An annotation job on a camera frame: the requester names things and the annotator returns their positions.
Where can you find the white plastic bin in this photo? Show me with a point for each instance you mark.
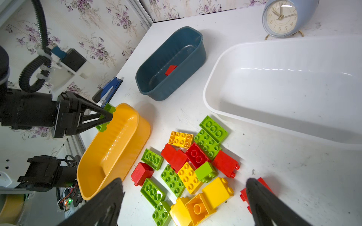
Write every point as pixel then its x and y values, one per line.
pixel 306 87

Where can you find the green lego brick top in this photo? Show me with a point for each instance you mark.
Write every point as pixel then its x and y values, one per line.
pixel 217 132

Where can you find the yellow plastic tray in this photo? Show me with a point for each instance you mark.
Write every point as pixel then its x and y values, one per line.
pixel 113 152

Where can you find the small green lego brick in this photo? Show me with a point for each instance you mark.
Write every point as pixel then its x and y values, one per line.
pixel 161 215

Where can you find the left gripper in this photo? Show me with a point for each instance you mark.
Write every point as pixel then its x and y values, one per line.
pixel 70 110

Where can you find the light blue desk clock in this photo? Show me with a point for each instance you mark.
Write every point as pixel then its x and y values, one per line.
pixel 282 19

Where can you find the red lego brick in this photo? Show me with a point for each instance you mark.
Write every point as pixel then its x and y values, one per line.
pixel 176 158
pixel 247 194
pixel 170 70
pixel 196 156

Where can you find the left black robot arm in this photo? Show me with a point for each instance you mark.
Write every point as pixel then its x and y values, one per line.
pixel 42 99

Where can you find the blue stapler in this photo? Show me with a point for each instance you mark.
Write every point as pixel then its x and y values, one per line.
pixel 106 93

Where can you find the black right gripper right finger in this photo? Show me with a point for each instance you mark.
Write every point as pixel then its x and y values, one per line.
pixel 269 210

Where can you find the dark teal plastic bin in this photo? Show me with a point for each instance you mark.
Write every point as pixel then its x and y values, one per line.
pixel 185 49

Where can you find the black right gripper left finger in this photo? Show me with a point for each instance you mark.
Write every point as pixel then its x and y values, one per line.
pixel 102 210

